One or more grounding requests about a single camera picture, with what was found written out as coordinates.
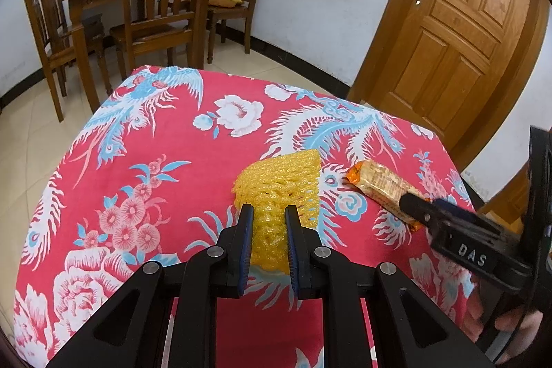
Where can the yellow seat cushion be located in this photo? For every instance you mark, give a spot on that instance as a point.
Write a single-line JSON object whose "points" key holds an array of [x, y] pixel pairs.
{"points": [[224, 2]]}

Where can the closed wooden panel door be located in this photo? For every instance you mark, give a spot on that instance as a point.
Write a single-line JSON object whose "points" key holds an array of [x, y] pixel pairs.
{"points": [[457, 27]]}

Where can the person's right hand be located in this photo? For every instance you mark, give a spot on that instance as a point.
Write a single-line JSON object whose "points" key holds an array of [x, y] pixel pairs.
{"points": [[513, 325]]}

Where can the dark wooden chair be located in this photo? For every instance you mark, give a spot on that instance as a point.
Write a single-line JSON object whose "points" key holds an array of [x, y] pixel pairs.
{"points": [[56, 53]]}

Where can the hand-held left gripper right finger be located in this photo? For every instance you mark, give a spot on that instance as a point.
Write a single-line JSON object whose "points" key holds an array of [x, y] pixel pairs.
{"points": [[294, 256]]}

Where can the biscuit packet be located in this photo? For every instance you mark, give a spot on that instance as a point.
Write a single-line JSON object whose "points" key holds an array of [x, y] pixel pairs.
{"points": [[379, 182]]}

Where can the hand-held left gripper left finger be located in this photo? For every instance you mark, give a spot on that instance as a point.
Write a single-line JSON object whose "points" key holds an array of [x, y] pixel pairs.
{"points": [[240, 256]]}

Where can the open wooden panel door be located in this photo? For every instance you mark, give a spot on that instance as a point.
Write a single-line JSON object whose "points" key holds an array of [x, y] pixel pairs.
{"points": [[504, 195]]}

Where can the red floral tablecloth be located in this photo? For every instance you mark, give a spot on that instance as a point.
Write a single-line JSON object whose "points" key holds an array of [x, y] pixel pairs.
{"points": [[172, 161]]}

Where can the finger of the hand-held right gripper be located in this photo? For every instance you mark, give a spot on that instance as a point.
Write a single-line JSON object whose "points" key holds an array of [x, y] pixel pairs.
{"points": [[461, 210], [418, 210]]}

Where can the yellow foam net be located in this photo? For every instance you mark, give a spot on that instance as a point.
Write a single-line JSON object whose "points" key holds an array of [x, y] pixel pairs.
{"points": [[276, 187]]}

